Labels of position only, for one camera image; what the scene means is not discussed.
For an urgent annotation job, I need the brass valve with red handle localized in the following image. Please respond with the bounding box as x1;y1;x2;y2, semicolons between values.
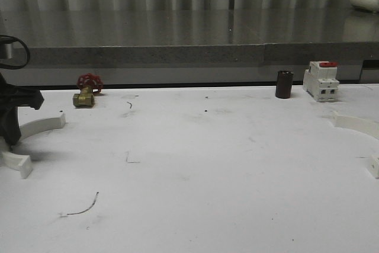
73;73;103;108

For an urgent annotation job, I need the white half pipe clamp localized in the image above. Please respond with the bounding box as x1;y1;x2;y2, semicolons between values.
1;113;66;179
332;111;378;179

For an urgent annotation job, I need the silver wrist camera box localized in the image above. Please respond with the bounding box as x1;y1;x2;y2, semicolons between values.
0;42;13;59

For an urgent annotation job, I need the dark brown cylindrical capacitor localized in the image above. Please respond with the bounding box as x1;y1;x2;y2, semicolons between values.
275;71;294;99

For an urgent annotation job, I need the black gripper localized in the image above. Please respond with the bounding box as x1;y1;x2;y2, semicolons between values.
1;75;44;146

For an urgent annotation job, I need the grey stone counter slab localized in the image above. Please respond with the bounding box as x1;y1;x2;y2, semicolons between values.
1;8;378;69

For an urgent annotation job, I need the white circuit breaker red switch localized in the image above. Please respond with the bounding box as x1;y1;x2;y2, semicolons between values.
303;60;339;102

